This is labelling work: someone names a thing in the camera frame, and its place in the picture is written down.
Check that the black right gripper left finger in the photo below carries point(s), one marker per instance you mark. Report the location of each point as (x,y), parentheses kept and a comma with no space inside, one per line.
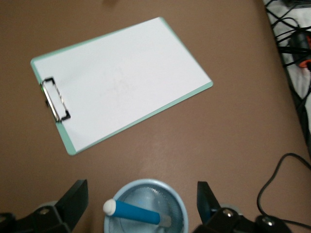
(68,206)

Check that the black orange connector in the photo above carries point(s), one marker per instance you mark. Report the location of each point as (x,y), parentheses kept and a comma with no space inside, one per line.
(305,63)

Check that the mint green clipboard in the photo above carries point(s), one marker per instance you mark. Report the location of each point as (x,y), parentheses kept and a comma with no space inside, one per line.
(65,143)

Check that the white paper sheet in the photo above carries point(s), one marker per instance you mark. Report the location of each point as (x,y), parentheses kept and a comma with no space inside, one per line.
(126,80)

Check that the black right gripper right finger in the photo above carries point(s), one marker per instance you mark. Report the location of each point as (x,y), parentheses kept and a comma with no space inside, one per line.
(209,208)

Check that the blue marker with white cap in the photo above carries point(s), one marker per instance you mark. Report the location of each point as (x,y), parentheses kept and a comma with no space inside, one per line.
(136,212)

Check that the blue mesh pen cup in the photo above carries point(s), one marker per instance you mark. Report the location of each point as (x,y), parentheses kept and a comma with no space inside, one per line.
(177,204)

